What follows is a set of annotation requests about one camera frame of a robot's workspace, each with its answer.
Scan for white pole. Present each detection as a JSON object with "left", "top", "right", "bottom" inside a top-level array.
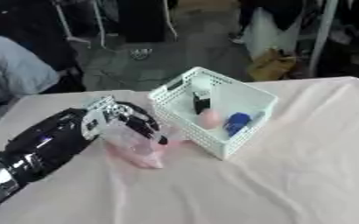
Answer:
[{"left": 306, "top": 0, "right": 339, "bottom": 79}]

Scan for blue toy block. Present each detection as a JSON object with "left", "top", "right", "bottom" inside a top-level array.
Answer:
[{"left": 222, "top": 112, "right": 253, "bottom": 137}]

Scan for tan bag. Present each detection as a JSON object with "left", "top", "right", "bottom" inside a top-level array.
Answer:
[{"left": 247, "top": 48, "right": 298, "bottom": 82}]

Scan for clear pink plastic bag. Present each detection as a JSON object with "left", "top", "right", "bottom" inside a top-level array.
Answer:
[{"left": 98, "top": 120, "right": 191, "bottom": 170}]

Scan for pink egg-shaped toy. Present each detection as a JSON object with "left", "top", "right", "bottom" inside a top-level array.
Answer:
[{"left": 194, "top": 108, "right": 222, "bottom": 130}]

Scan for small black and white object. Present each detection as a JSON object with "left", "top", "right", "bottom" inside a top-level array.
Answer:
[{"left": 190, "top": 90, "right": 214, "bottom": 116}]

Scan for white perforated plastic basket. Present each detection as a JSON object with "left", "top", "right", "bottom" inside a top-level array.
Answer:
[{"left": 147, "top": 66, "right": 281, "bottom": 161}]

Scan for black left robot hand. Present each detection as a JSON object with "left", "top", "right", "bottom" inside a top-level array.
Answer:
[{"left": 101, "top": 101, "right": 171, "bottom": 146}]

